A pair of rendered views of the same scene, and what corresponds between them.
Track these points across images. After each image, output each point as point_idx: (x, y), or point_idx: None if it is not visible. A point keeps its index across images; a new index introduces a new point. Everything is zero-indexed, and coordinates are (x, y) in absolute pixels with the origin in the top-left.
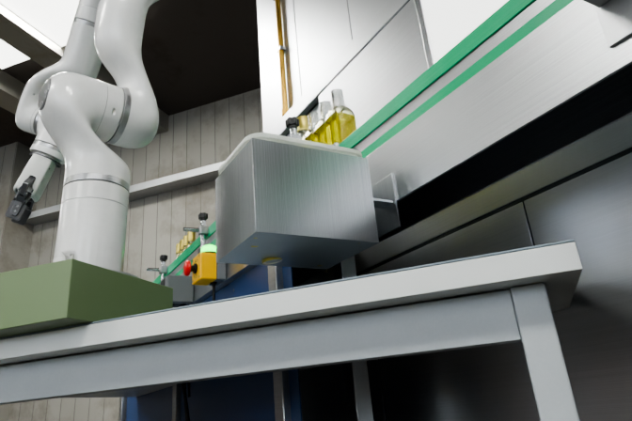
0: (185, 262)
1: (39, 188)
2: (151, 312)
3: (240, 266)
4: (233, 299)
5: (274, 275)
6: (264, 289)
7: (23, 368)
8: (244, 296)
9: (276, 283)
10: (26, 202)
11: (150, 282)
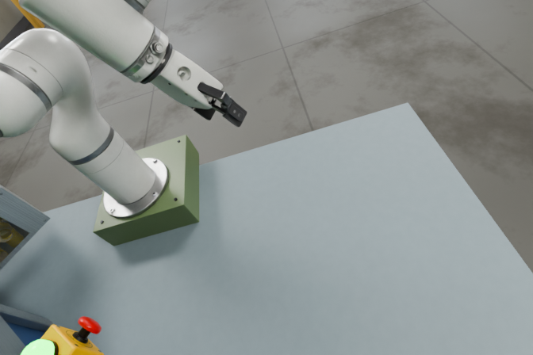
0: (85, 317)
1: (175, 99)
2: (94, 196)
3: (20, 343)
4: (57, 208)
5: (9, 307)
6: (24, 336)
7: None
8: (52, 209)
9: (14, 308)
10: (192, 107)
11: (98, 210)
